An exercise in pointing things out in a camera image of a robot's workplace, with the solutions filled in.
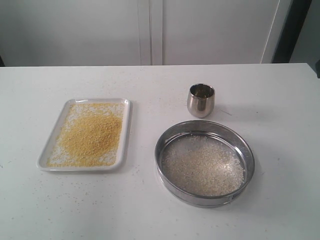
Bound stainless steel cup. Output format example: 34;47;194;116
187;83;216;118

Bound round steel mesh sieve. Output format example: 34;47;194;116
154;120;255;208

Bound white coarse grains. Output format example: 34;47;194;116
161;135;245;196

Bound yellow millet grains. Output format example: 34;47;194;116
46;103;125;167

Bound white rectangular tray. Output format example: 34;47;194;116
37;98;132;172

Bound white cabinet doors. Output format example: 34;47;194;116
0;0;291;66

